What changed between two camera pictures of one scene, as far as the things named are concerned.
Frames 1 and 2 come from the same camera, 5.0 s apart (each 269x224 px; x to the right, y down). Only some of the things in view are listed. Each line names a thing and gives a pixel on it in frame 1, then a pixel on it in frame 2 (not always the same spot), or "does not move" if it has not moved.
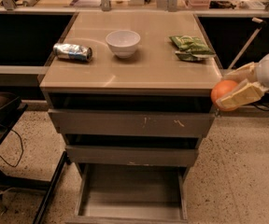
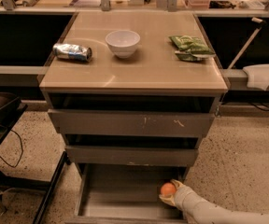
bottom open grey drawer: (131, 194) does not move
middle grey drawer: (178, 156) does not move
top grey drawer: (133, 122) does not move
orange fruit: (221, 90) → (167, 189)
